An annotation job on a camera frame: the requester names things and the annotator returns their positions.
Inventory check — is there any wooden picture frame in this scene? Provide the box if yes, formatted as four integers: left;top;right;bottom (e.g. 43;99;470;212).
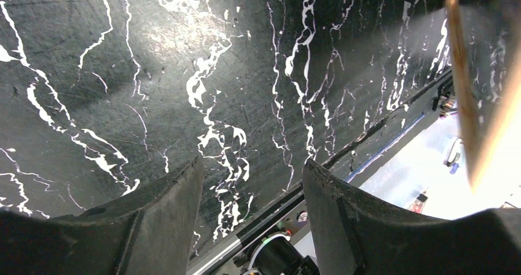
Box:
445;0;520;195

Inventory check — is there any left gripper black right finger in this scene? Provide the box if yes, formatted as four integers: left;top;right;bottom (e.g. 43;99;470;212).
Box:
302;160;520;274

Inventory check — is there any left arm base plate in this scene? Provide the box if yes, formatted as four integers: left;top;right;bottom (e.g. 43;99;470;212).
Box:
232;229;320;274

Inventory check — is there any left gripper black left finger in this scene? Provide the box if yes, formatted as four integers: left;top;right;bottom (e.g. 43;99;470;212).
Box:
1;158;204;274

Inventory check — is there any aluminium rail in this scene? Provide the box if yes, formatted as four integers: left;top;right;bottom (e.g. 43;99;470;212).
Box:
187;196;306;274

